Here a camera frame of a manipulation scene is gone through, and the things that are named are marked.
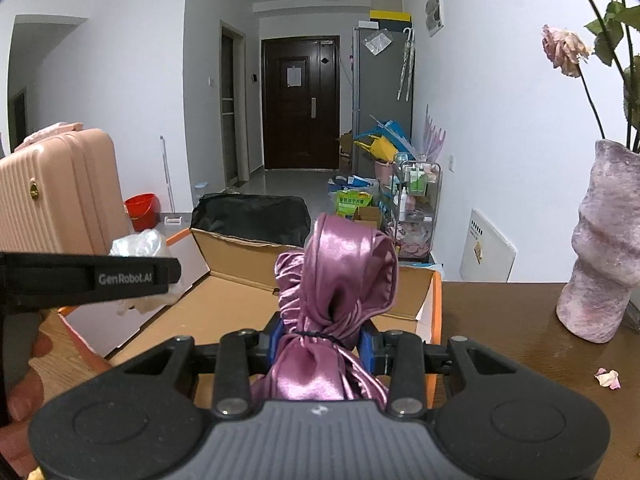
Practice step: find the white folded umbrella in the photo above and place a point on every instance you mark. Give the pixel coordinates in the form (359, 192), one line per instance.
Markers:
(406, 65)

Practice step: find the red plastic bucket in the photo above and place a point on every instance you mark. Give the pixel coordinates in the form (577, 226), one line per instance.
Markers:
(141, 212)

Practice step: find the pink wrapped packet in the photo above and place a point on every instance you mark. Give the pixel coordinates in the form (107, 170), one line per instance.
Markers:
(50, 132)

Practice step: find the green printed bag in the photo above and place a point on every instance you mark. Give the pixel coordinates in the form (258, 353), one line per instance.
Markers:
(352, 204)

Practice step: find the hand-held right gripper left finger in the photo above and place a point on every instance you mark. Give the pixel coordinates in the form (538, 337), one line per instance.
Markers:
(274, 342)

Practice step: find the open brown carton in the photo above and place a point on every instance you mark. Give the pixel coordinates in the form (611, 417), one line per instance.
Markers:
(345, 142)

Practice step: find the yellow shopping bag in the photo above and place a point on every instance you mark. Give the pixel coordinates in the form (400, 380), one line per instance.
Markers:
(380, 149)

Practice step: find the mottled purple vase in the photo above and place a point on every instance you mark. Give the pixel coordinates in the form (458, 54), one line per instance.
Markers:
(600, 260)

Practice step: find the yellow and dark box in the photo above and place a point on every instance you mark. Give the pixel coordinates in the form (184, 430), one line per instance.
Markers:
(390, 14)

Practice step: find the fallen pink petal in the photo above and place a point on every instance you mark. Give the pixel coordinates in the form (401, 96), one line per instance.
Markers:
(607, 377)

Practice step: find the white electrical panel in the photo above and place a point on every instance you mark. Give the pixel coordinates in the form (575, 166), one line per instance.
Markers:
(434, 10)

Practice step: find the white wall outlet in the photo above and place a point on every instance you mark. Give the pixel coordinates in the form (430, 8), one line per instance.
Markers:
(452, 163)

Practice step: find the dried rose bouquet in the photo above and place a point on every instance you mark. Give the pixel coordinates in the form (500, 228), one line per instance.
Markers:
(565, 50)

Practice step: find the white paper notice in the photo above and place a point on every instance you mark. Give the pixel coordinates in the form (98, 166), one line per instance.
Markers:
(294, 76)

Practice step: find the pink ribbed suitcase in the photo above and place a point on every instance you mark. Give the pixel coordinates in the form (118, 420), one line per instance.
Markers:
(60, 190)

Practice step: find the dark side door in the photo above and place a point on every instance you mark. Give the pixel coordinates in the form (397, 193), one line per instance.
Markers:
(229, 110)

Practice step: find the white flat mop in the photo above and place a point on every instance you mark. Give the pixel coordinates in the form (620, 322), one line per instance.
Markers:
(166, 180)

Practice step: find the metal trolley rack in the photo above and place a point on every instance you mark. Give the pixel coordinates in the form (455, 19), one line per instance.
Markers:
(425, 220)

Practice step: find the person's left hand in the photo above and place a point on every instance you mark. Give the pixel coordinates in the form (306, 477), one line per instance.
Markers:
(25, 400)

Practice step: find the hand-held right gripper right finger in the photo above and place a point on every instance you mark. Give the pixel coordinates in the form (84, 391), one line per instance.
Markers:
(367, 347)

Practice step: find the orange-edged cardboard box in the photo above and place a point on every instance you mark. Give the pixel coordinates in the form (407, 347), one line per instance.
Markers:
(240, 305)

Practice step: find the white and blue bag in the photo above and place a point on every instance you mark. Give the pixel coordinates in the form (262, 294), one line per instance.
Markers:
(350, 182)

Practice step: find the white leaning board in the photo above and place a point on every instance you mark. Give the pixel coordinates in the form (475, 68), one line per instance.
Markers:
(487, 250)

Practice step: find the white plastic bag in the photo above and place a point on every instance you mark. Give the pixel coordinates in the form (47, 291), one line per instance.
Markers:
(137, 245)

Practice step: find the pink waste bin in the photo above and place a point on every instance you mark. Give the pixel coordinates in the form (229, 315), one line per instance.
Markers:
(384, 172)

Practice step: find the grey refrigerator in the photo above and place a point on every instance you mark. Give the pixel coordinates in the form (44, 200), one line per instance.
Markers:
(380, 90)

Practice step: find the purple satin cloth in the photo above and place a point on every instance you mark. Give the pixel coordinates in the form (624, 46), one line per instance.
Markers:
(340, 260)

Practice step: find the clear plastic pouch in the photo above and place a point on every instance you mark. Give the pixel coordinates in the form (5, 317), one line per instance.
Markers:
(377, 42)

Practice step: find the blue shopping bag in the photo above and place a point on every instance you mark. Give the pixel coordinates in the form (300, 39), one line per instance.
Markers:
(397, 132)

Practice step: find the dark brown entrance door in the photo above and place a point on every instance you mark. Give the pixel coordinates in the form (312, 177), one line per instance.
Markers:
(300, 125)

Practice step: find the small cardboard carton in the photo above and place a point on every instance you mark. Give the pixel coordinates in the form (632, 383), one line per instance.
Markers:
(367, 217)

